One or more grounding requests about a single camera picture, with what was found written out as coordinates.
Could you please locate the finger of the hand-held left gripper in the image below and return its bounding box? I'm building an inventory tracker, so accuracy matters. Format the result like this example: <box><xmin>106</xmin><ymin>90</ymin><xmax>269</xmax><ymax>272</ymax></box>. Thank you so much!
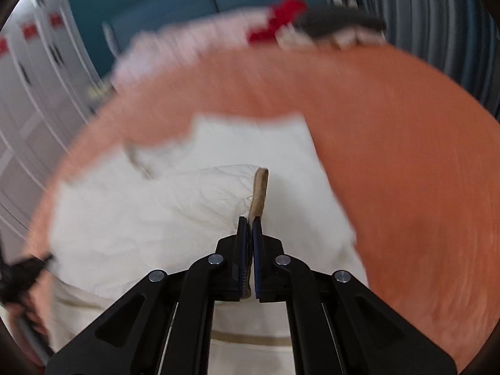
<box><xmin>0</xmin><ymin>254</ymin><xmax>57</xmax><ymax>305</ymax></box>

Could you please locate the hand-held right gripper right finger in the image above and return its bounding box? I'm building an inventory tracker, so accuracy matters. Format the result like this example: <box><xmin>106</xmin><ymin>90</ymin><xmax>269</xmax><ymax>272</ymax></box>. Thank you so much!
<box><xmin>252</xmin><ymin>216</ymin><xmax>458</xmax><ymax>375</ymax></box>

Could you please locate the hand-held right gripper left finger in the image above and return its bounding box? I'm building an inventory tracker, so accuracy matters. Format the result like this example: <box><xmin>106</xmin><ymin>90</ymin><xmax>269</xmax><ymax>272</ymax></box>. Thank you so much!
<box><xmin>45</xmin><ymin>216</ymin><xmax>253</xmax><ymax>375</ymax></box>

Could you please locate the white quilt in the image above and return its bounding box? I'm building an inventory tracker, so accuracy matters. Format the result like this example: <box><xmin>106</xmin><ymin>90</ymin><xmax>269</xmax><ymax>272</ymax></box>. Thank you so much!
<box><xmin>49</xmin><ymin>113</ymin><xmax>370</xmax><ymax>375</ymax></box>

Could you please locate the orange bed blanket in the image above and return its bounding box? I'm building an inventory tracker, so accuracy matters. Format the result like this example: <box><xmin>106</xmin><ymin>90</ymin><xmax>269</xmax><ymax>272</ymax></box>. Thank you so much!
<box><xmin>21</xmin><ymin>41</ymin><xmax>497</xmax><ymax>375</ymax></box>

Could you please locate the white panelled wardrobe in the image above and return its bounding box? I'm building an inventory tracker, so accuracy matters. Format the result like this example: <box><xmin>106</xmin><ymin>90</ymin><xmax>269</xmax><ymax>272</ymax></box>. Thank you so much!
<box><xmin>0</xmin><ymin>0</ymin><xmax>114</xmax><ymax>251</ymax></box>

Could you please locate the pink floral pillow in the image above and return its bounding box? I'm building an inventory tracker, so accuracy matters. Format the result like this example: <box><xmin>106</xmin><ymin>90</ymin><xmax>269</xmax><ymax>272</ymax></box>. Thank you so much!
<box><xmin>113</xmin><ymin>10</ymin><xmax>282</xmax><ymax>87</ymax></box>

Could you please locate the cream knitted garment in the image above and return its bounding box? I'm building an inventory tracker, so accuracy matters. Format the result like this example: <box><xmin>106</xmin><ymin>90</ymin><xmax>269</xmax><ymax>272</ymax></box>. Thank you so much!
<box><xmin>275</xmin><ymin>27</ymin><xmax>387</xmax><ymax>51</ymax></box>

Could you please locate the red garment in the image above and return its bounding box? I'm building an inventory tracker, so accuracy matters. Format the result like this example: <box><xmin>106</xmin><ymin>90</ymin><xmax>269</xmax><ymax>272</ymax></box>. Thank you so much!
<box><xmin>248</xmin><ymin>0</ymin><xmax>307</xmax><ymax>43</ymax></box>

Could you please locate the grey knitted garment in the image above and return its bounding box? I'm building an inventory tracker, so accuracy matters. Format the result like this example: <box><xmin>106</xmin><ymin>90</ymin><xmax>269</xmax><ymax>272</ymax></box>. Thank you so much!
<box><xmin>299</xmin><ymin>6</ymin><xmax>387</xmax><ymax>38</ymax></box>

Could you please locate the grey curtain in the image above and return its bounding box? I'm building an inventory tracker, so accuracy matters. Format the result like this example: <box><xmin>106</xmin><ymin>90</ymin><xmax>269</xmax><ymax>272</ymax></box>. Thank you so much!
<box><xmin>352</xmin><ymin>0</ymin><xmax>500</xmax><ymax>122</ymax></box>

